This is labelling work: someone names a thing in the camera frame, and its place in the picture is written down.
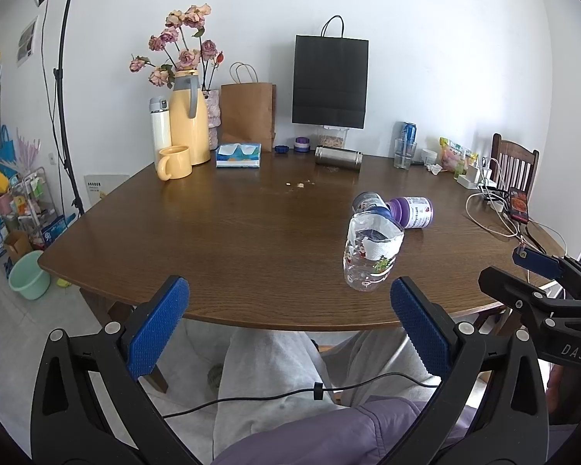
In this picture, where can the metal storage rack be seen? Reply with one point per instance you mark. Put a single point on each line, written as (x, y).
(31, 203)

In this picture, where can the crumpled white tissue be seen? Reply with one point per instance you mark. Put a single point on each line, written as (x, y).
(435, 169)

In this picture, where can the person's purple jacket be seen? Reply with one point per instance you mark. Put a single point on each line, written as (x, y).
(343, 436)

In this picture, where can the white sign board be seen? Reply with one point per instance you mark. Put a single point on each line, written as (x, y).
(104, 189)

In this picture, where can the blue shopping bag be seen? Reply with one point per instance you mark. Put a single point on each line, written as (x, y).
(7, 145)

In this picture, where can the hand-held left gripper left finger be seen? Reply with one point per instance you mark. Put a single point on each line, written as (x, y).
(160, 324)

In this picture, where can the wall vent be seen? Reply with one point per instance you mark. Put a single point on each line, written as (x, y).
(26, 41)

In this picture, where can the blue tissue box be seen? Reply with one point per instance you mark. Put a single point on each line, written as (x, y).
(238, 156)

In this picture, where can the dried pink flowers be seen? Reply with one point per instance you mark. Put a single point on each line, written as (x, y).
(189, 55)

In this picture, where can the small blue object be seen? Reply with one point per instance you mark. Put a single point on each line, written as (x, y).
(281, 148)

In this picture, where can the food crumbs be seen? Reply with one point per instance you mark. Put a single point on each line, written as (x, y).
(300, 184)

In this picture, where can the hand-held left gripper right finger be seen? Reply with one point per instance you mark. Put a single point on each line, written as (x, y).
(421, 324)

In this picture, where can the blue package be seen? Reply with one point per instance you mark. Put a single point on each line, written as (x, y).
(55, 230)

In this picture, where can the black studio light stand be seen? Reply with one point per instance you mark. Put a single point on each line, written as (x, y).
(64, 58)

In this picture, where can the brown paper bag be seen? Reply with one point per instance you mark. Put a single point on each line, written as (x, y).
(247, 116)

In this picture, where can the black paper bag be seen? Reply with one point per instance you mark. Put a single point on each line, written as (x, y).
(329, 82)

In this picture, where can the blue drink can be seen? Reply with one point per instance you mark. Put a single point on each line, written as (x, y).
(407, 131)

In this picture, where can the small purple jar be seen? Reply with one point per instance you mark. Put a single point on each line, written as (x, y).
(302, 145)

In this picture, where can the green plastic basin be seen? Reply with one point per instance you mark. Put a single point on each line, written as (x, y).
(29, 278)

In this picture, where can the yellow mug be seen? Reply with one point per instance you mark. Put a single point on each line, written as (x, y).
(176, 162)

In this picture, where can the clear drinking glass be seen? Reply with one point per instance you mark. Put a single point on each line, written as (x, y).
(404, 155)

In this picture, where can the white power strip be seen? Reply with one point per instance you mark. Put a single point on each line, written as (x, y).
(469, 180)

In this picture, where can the pink textured vase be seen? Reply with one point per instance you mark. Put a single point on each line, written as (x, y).
(214, 116)

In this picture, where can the pink bucket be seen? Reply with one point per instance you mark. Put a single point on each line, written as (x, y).
(2, 202)

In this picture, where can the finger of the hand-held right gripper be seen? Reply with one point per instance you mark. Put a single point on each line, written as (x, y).
(537, 262)
(508, 288)

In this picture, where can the clear snack container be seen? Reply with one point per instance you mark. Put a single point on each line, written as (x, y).
(333, 139)

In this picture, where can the cardboard box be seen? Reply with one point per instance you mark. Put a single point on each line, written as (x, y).
(17, 247)

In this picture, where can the pink snack bag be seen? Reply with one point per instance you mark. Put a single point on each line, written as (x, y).
(451, 155)

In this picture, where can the purple white jar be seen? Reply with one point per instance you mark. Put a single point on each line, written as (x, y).
(414, 213)

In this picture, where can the clear plastic bottle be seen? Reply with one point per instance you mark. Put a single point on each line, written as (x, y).
(368, 261)

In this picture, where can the steel thermos flask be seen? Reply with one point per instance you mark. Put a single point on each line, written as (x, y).
(339, 159)

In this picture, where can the smartphone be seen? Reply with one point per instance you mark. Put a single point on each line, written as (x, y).
(518, 206)

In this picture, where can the white thermos bottle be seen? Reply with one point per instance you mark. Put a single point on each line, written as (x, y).
(160, 131)

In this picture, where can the wooden chair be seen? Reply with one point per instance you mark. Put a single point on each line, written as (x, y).
(501, 147)

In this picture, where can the yellow thermos jug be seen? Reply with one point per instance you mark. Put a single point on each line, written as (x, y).
(186, 131)

